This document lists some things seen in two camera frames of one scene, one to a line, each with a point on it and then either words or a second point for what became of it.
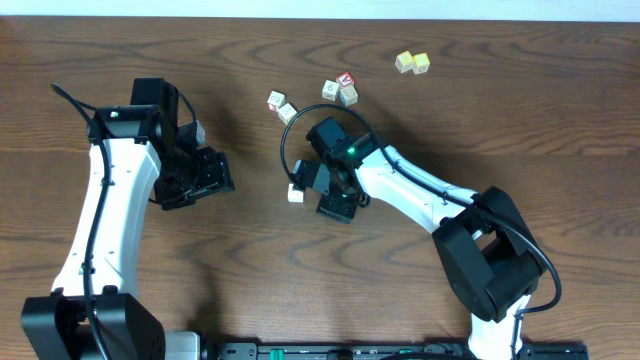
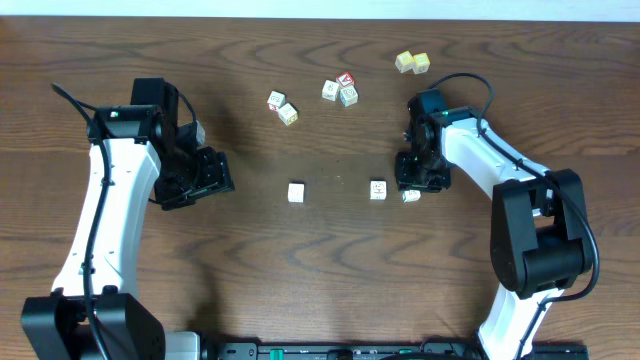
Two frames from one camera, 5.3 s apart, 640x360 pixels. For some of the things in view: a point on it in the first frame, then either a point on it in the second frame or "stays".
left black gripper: x=215 y=176 stays
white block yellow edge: x=286 y=112 stays
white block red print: x=275 y=100 stays
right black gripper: x=331 y=207 to x=407 y=180
